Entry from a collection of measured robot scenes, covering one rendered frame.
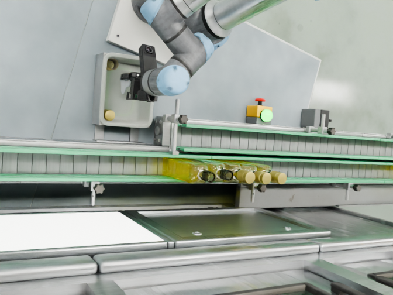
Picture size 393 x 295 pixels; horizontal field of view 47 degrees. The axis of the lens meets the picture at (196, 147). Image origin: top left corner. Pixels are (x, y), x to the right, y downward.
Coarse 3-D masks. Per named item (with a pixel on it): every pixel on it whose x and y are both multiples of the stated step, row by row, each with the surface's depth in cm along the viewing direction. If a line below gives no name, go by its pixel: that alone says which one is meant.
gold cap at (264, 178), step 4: (256, 172) 132; (260, 172) 131; (264, 172) 130; (256, 176) 131; (260, 176) 130; (264, 176) 129; (268, 176) 130; (256, 180) 132; (260, 180) 130; (264, 180) 129; (268, 180) 130
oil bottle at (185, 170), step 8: (168, 160) 140; (176, 160) 136; (184, 160) 137; (168, 168) 140; (176, 168) 135; (184, 168) 131; (192, 168) 127; (200, 168) 127; (176, 176) 135; (184, 176) 131; (192, 176) 127
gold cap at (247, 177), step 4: (240, 172) 129; (244, 172) 128; (248, 172) 127; (252, 172) 127; (240, 176) 128; (244, 176) 126; (248, 176) 126; (252, 176) 127; (240, 180) 129; (244, 180) 127; (248, 180) 127; (252, 180) 127
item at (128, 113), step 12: (120, 60) 144; (132, 60) 143; (108, 72) 145; (120, 72) 147; (108, 84) 145; (120, 84) 147; (108, 96) 146; (120, 96) 147; (108, 108) 146; (120, 108) 148; (132, 108) 150; (144, 108) 148; (120, 120) 148; (132, 120) 150; (144, 120) 148
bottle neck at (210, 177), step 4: (200, 172) 126; (204, 172) 125; (208, 172) 123; (212, 172) 123; (200, 176) 125; (204, 176) 123; (208, 176) 126; (212, 176) 124; (204, 180) 124; (208, 180) 123; (212, 180) 123
